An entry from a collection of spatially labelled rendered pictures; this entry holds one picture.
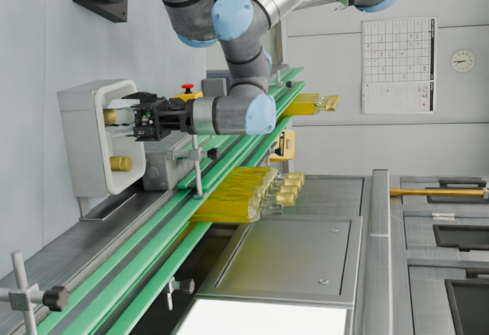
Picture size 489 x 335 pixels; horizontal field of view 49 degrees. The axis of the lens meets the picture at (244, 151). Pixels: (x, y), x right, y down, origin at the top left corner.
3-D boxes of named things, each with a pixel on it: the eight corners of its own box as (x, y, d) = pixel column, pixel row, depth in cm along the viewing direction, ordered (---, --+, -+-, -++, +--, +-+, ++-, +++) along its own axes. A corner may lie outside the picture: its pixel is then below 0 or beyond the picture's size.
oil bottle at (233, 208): (176, 221, 134) (260, 224, 128) (174, 200, 132) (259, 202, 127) (184, 213, 139) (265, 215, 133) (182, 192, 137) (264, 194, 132)
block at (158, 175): (142, 191, 130) (169, 191, 128) (137, 154, 127) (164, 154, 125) (148, 186, 133) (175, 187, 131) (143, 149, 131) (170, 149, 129)
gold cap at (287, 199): (276, 207, 134) (293, 208, 132) (274, 194, 133) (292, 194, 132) (278, 202, 137) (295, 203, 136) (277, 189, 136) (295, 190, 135)
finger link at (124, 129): (92, 132, 109) (132, 124, 106) (105, 124, 114) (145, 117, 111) (96, 146, 109) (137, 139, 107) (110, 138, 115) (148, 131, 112)
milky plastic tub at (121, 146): (75, 198, 112) (113, 199, 110) (57, 91, 107) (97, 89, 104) (113, 172, 129) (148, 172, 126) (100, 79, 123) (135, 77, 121)
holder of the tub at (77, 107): (77, 221, 114) (110, 221, 112) (56, 92, 107) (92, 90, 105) (115, 193, 130) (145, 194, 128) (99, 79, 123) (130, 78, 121)
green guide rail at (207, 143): (173, 159, 131) (204, 159, 128) (172, 155, 130) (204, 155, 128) (290, 69, 294) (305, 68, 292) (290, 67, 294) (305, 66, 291)
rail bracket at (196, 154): (170, 199, 128) (220, 199, 125) (162, 130, 124) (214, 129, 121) (175, 194, 131) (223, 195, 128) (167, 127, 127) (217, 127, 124)
